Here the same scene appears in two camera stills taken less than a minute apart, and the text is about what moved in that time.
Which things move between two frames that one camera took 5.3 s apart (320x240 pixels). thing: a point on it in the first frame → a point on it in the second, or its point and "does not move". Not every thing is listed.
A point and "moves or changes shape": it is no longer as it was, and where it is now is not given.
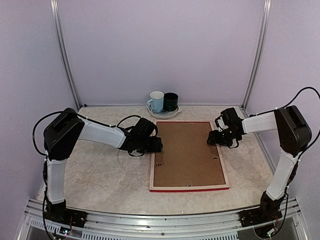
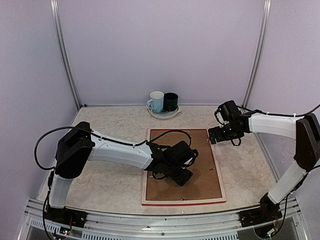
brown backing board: [186, 159] moves or changes shape
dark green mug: [170, 103] does not move
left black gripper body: [145, 147] → [180, 180]
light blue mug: [156, 103] does not move
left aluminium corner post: [57, 17] does not move
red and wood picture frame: [187, 162] → [191, 201]
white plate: [163, 115] does not move
